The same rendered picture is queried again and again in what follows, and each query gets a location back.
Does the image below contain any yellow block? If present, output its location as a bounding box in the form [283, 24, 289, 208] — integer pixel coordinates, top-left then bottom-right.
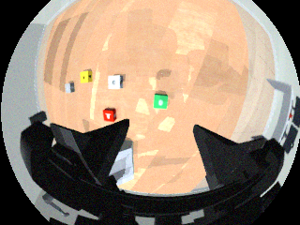
[80, 71, 93, 83]

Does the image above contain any small red block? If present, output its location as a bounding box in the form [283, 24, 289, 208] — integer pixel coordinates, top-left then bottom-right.
[102, 109, 117, 122]

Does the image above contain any small green block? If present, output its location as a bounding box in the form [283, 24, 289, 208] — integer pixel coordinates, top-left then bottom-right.
[154, 94, 169, 110]

